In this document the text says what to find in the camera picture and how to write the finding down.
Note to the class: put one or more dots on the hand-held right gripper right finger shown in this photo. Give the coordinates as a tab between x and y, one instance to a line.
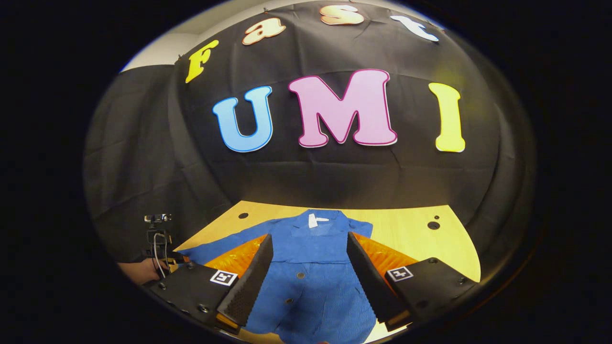
370	286

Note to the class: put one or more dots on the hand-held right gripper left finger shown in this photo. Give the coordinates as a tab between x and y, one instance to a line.
248	286

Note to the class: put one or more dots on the black backdrop cloth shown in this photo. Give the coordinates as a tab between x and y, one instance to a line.
334	177

